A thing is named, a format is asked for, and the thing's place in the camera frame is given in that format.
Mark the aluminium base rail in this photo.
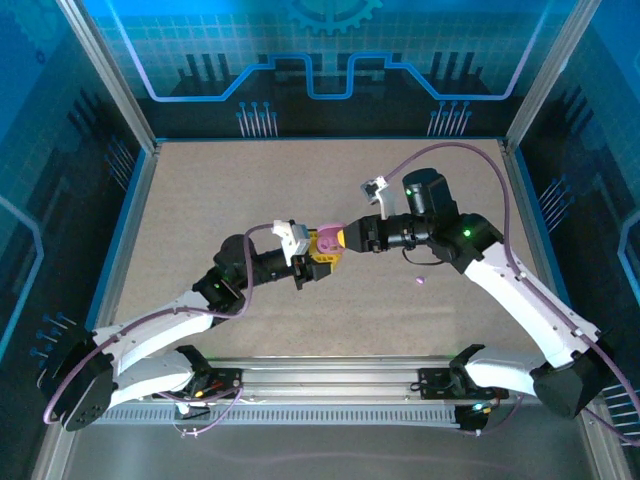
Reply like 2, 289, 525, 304
64, 355, 601, 407

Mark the grey slotted cable duct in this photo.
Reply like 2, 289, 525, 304
79, 405, 464, 427

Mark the aluminium frame post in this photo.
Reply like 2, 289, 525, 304
503, 0, 604, 151
55, 0, 160, 154

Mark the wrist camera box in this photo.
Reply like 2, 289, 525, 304
272, 218, 314, 259
358, 174, 399, 219

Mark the grey metal panel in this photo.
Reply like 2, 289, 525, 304
29, 389, 634, 480

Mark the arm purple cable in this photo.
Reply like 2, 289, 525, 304
42, 224, 276, 440
382, 141, 640, 448

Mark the aluminium table side rail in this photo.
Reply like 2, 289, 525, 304
82, 142, 162, 364
499, 138, 594, 365

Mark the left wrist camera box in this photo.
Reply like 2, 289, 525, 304
272, 218, 314, 259

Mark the black cable connector bracket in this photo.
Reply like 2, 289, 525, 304
454, 402, 494, 436

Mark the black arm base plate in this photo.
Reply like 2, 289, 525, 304
151, 367, 245, 400
417, 366, 510, 400

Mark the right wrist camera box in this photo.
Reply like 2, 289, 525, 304
358, 174, 399, 219

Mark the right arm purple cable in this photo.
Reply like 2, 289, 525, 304
382, 141, 640, 448

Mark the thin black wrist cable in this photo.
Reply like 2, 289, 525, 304
402, 248, 446, 266

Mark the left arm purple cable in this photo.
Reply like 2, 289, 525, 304
42, 224, 276, 440

